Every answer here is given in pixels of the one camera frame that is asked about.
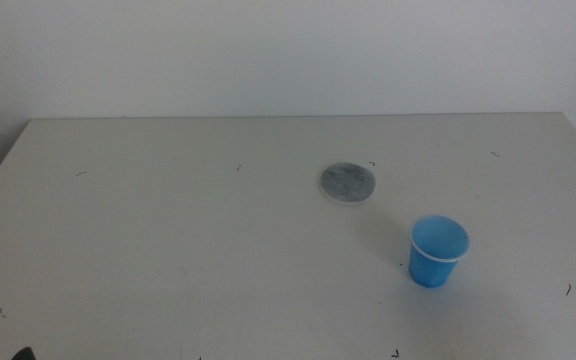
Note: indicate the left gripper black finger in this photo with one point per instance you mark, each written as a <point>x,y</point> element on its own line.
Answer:
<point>24,355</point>

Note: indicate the blue plastic cup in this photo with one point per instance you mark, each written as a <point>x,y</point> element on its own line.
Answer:
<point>433,265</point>

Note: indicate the round grey cup mat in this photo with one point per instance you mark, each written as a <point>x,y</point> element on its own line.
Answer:
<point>347,184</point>

